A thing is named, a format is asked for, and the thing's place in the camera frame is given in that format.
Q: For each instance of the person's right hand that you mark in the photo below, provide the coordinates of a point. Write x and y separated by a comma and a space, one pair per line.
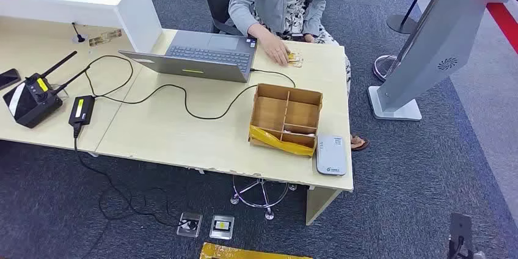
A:
275, 48

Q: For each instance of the person's left hand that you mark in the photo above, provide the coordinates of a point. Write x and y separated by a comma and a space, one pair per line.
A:
310, 38

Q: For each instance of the yellow patterned card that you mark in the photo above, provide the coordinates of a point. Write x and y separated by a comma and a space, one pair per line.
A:
97, 41
112, 34
297, 62

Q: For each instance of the person's right forearm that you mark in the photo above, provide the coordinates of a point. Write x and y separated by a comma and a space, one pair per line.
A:
255, 30

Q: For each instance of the hotel room key card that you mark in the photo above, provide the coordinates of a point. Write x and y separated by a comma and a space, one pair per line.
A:
299, 132

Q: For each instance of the white card reader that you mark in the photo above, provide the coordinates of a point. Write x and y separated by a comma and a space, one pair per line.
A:
331, 156

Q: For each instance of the grey laptop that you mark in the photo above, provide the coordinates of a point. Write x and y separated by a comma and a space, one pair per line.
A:
210, 53

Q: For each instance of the wooden divider box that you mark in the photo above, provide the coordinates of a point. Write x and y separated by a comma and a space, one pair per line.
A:
269, 113

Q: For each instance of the yellow tape strip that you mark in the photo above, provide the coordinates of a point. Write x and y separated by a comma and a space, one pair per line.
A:
267, 137

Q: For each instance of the grey kiosk stand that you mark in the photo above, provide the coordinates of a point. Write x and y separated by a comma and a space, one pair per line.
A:
437, 34

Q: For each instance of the chrome stool base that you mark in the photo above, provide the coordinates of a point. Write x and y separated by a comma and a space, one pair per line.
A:
259, 200

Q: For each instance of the small black desk antenna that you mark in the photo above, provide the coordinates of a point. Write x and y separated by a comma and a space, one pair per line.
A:
79, 38

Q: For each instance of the floor socket with plug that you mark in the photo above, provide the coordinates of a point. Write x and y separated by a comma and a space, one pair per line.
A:
189, 224

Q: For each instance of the black power adapter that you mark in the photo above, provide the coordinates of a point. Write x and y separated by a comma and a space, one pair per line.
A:
82, 109

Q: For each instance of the box wrapped in yellow tape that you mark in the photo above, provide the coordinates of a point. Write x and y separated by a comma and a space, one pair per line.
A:
251, 253

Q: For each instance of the black floor stand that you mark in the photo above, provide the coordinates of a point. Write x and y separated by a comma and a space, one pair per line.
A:
461, 233

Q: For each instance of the black remote controller with antennas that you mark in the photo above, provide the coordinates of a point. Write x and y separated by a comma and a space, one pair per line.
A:
32, 103

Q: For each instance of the black phone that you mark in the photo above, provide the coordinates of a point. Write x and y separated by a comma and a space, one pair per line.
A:
8, 78

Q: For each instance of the chrome stanchion post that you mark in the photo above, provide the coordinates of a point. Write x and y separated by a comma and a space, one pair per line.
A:
382, 69

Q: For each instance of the black stanchion post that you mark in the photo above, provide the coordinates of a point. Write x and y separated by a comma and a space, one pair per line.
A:
400, 24

